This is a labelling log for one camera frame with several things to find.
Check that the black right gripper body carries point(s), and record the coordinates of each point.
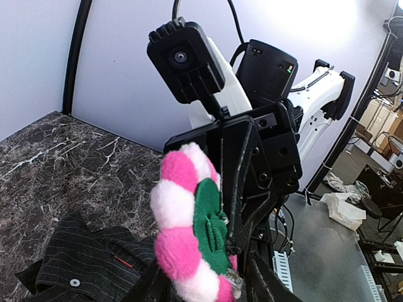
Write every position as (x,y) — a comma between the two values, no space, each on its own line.
(279,139)

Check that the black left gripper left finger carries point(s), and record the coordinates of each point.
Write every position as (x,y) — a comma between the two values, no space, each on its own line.
(153,286)

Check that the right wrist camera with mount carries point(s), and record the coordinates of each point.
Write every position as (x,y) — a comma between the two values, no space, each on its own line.
(196,72)

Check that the white slotted cable duct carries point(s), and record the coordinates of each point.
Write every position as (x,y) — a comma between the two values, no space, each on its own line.
(282,269)

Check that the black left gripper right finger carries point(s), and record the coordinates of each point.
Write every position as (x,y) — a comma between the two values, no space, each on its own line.
(262,284)

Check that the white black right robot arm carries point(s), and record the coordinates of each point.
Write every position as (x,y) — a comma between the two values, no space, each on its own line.
(267,76)

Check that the black right corner frame post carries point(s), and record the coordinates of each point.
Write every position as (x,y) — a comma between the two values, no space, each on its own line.
(74,53)

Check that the black pinstriped garment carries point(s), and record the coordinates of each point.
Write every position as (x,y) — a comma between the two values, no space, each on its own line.
(79,264)

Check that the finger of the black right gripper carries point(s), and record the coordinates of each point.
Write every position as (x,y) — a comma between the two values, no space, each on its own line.
(246,179)

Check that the pink white beaded brooch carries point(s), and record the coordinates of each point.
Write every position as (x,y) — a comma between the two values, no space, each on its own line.
(185,220)

